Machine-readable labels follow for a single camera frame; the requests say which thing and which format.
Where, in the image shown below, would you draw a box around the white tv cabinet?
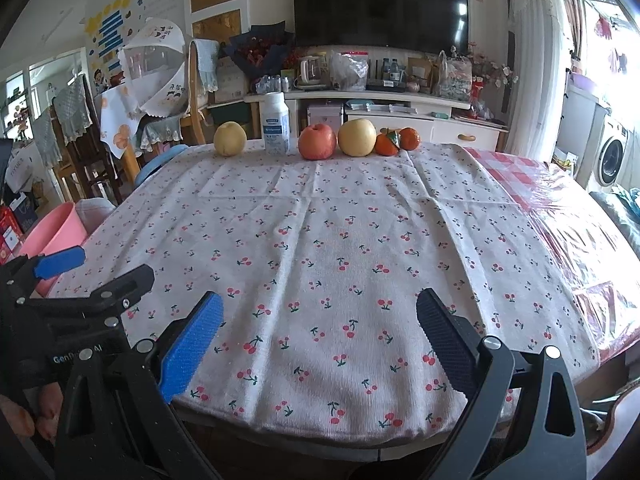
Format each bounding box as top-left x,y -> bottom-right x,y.
243,88 -> 510,152

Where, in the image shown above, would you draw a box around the white washing machine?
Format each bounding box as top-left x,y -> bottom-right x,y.
588,119 -> 629,191

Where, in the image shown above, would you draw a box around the grey cushioned stool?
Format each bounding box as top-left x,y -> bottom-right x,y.
75,197 -> 116,235

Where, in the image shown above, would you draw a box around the blue chair back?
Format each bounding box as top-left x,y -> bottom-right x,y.
134,144 -> 189,188

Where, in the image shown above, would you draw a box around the red gift boxes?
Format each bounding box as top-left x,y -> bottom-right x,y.
0,205 -> 23,264

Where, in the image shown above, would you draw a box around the dark flower bouquet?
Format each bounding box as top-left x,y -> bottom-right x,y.
224,21 -> 294,80

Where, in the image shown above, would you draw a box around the white milk bottle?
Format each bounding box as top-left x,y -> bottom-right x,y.
260,92 -> 291,155

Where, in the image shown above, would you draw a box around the orange tangerine behind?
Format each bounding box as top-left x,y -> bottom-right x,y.
399,127 -> 421,151

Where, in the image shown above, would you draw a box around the dark wooden chair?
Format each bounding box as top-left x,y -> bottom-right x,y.
50,74 -> 122,205

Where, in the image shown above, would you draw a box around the pink storage box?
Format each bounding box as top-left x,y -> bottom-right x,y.
307,103 -> 344,133

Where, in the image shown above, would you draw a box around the cherry print tablecloth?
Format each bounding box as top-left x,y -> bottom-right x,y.
51,143 -> 599,445

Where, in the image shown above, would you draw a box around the orange tangerine with leaf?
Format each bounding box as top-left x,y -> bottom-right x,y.
374,128 -> 400,156

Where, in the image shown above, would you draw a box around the pink plastic basin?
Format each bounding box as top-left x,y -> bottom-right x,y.
16,203 -> 88,298

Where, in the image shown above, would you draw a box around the small yellow pear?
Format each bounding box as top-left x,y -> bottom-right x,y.
214,122 -> 247,157

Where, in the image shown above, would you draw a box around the large yellow pear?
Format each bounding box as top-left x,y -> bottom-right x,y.
337,118 -> 378,157

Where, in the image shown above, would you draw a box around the person's left hand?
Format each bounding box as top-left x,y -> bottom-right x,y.
0,382 -> 63,444

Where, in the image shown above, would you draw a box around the white mesh food cover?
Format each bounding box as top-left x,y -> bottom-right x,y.
118,18 -> 188,117

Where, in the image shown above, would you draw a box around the red apple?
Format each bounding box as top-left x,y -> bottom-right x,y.
297,124 -> 336,160

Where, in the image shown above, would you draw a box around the black television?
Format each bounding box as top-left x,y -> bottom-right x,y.
294,0 -> 469,55

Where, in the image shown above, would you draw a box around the wooden dining chair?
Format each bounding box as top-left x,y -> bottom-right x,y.
139,39 -> 222,148

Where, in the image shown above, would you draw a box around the dining table with cloth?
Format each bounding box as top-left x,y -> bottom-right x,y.
96,84 -> 143,184

